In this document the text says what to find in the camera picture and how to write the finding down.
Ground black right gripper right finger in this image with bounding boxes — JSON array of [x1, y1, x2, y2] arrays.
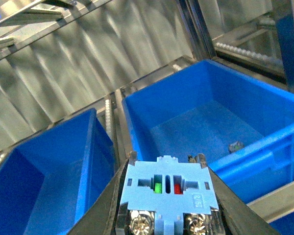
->
[[209, 169, 279, 235]]

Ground blue lower bin with parts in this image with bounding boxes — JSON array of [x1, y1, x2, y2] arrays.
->
[[122, 59, 294, 205]]

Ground grey contact block switch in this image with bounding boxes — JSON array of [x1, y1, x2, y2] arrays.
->
[[115, 154, 225, 235]]

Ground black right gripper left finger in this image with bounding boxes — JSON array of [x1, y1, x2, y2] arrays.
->
[[68, 159, 129, 235]]

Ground pile of grey contact blocks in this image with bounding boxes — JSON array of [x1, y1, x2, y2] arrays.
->
[[228, 141, 245, 154]]

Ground steel lower shelf rail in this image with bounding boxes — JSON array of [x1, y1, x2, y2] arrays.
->
[[247, 181, 294, 223]]

